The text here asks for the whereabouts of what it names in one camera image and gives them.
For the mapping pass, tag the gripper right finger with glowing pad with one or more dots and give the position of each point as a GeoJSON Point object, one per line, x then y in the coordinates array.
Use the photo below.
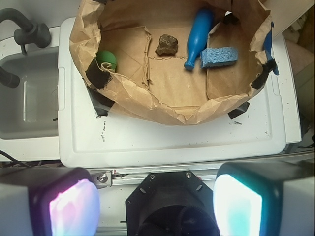
{"type": "Point", "coordinates": [265, 198]}

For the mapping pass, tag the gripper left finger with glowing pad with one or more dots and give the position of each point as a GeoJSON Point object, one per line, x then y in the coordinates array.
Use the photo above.
{"type": "Point", "coordinates": [43, 201]}

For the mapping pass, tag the brown rock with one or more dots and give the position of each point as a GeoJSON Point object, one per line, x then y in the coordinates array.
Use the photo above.
{"type": "Point", "coordinates": [167, 45]}

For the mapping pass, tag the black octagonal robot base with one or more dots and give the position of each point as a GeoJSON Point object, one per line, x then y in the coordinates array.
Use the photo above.
{"type": "Point", "coordinates": [171, 204]}

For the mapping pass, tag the white plastic lid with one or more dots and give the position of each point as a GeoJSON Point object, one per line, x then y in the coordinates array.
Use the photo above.
{"type": "Point", "coordinates": [113, 141]}

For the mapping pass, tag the grey toy sink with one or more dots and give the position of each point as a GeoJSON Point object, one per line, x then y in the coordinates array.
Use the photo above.
{"type": "Point", "coordinates": [29, 112]}

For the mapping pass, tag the blue sponge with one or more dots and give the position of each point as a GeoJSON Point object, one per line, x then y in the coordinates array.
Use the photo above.
{"type": "Point", "coordinates": [217, 57]}

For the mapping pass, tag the green ball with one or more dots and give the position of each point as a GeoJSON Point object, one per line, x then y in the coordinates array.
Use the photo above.
{"type": "Point", "coordinates": [106, 60]}

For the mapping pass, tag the brown paper bag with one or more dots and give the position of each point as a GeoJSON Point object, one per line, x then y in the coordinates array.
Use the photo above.
{"type": "Point", "coordinates": [158, 88]}

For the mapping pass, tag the dark grey toy faucet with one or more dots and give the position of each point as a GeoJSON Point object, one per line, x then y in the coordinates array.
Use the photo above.
{"type": "Point", "coordinates": [28, 32]}

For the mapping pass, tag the blue plastic bottle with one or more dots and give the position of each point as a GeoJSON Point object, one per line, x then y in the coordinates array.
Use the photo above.
{"type": "Point", "coordinates": [198, 36]}

